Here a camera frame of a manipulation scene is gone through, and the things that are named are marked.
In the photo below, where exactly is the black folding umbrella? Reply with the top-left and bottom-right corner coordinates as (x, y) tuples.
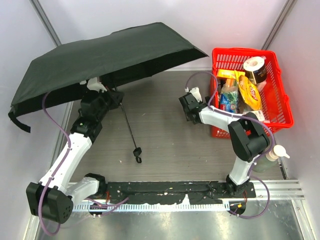
(7, 22), (210, 164)

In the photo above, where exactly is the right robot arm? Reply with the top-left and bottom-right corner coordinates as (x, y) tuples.
(179, 93), (270, 196)

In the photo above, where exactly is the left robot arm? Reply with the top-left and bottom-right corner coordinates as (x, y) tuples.
(26, 90), (124, 224)

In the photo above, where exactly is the clear green snack bag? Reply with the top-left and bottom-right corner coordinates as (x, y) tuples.
(219, 85), (239, 114)

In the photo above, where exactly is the yellow orange box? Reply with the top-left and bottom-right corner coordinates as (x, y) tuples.
(216, 69), (236, 79)

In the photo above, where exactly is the yellow Lays chips bag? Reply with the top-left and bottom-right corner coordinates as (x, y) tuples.
(237, 75), (262, 111)

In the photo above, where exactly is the black wrapped toilet paper roll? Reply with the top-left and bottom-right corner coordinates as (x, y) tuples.
(243, 56), (267, 85)

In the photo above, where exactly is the red plastic shopping basket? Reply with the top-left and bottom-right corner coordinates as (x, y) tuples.
(212, 47), (294, 134)

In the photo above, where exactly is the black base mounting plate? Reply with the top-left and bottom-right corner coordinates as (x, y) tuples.
(106, 181), (256, 205)

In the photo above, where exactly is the green soap pump bottle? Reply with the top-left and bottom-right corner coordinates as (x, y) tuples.
(253, 144), (290, 173)

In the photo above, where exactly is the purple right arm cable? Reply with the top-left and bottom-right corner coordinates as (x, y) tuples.
(185, 71), (276, 221)

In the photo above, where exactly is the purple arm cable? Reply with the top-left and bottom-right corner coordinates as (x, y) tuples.
(185, 71), (276, 221)
(39, 91), (130, 237)

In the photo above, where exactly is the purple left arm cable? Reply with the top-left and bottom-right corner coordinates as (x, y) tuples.
(39, 91), (130, 237)

